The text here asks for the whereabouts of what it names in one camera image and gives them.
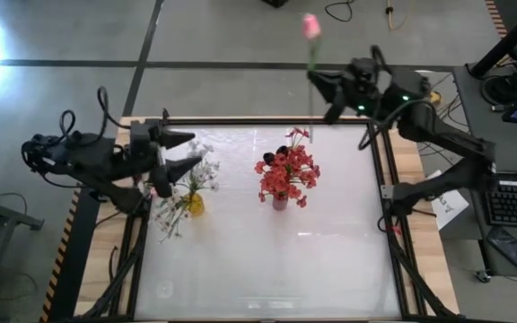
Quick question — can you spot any white printed paper sheet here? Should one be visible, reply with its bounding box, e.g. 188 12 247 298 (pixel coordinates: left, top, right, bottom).
426 169 470 231

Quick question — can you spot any black diagonal pole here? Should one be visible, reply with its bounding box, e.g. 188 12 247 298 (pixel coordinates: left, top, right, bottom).
469 0 517 78

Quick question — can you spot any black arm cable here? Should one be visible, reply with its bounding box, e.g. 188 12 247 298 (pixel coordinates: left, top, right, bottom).
358 98 424 152
57 109 78 136
95 85 130 131

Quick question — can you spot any coiled black cable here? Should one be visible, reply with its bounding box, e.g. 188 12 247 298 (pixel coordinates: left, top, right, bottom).
480 74 517 108

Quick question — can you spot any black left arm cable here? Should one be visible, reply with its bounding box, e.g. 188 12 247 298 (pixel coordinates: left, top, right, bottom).
57 109 78 136
95 85 130 131

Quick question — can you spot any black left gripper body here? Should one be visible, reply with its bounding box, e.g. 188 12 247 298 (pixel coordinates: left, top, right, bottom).
127 118 174 199

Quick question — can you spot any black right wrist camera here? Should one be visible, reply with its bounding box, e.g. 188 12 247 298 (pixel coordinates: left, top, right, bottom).
347 57 379 83

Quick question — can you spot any black computer keyboard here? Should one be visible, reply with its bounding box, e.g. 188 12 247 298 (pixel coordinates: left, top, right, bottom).
485 180 517 230

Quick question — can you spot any black smartphone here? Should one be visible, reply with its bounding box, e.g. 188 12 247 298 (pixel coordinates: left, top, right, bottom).
486 226 517 274

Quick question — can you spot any black floor cable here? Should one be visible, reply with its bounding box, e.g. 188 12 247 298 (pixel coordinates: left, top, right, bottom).
324 0 355 23

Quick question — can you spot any black hazard-striped floor strip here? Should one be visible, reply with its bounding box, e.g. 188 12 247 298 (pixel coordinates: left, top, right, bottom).
38 188 102 323

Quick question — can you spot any white artificial flower bunch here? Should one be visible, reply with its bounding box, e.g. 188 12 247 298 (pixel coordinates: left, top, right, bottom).
150 139 222 243

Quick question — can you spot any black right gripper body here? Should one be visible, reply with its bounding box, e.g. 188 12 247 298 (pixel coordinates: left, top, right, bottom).
337 74 383 119

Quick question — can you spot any red artificial flower bunch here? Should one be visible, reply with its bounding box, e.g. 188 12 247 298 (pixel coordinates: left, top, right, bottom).
253 150 321 210
265 127 321 189

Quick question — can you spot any yellow floor cable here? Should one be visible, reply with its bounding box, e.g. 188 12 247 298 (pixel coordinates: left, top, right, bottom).
386 0 416 31

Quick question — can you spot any pink artificial rose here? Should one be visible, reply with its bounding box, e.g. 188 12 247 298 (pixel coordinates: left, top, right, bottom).
302 13 323 144

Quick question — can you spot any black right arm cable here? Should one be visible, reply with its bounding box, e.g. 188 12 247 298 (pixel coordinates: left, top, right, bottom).
358 98 424 152

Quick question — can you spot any black aluminium table frame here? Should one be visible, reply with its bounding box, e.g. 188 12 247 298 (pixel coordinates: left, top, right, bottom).
74 115 464 323

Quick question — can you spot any yellow textured glass vase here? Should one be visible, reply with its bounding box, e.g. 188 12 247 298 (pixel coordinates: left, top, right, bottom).
185 191 206 217

